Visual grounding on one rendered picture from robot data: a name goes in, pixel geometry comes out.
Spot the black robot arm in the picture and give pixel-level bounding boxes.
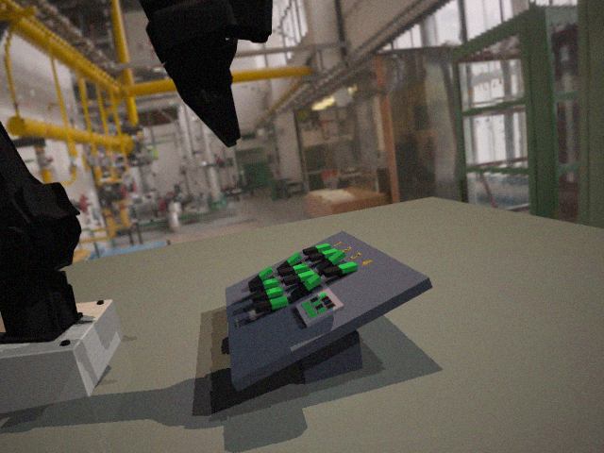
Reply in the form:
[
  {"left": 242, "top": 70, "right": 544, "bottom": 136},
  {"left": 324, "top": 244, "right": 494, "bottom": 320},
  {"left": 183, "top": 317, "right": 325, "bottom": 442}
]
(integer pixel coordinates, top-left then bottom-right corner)
[{"left": 0, "top": 0, "right": 273, "bottom": 344}]

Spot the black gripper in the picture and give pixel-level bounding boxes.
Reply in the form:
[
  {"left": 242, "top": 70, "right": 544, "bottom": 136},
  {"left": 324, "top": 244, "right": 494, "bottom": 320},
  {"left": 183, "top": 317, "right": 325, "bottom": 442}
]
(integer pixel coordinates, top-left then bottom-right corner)
[{"left": 140, "top": 0, "right": 241, "bottom": 148}]

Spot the grey slanted switch panel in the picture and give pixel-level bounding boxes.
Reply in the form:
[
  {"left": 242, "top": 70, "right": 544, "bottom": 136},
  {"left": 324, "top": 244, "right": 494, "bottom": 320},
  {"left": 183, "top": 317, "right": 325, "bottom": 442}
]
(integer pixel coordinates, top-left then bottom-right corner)
[{"left": 226, "top": 231, "right": 433, "bottom": 392}]

